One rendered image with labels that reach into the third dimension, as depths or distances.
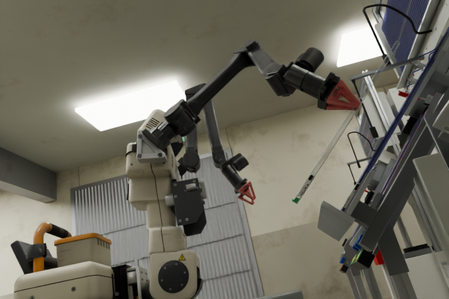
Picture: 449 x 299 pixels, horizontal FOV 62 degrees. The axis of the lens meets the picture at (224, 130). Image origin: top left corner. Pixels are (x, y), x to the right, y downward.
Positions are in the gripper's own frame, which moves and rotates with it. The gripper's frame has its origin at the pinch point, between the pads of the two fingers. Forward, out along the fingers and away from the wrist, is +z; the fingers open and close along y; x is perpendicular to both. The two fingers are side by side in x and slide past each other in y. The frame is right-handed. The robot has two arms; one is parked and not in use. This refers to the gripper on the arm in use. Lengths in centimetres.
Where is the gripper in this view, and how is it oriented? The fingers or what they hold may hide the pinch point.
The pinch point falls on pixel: (356, 105)
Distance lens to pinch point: 101.3
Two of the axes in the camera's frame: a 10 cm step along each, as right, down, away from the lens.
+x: -5.6, 8.1, -1.9
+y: 2.1, 3.6, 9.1
